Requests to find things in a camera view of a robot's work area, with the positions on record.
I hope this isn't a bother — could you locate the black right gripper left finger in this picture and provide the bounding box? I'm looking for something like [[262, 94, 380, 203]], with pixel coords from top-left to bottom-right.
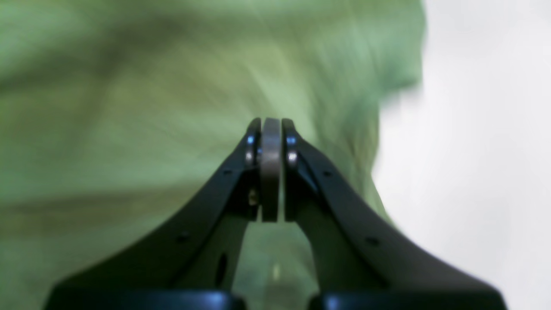
[[45, 118, 273, 310]]

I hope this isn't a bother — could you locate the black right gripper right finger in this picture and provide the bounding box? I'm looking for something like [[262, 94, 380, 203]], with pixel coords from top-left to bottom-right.
[[282, 118, 506, 310]]

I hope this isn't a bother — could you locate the green t-shirt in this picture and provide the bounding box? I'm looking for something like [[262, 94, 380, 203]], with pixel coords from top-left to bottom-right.
[[1, 0, 426, 310]]

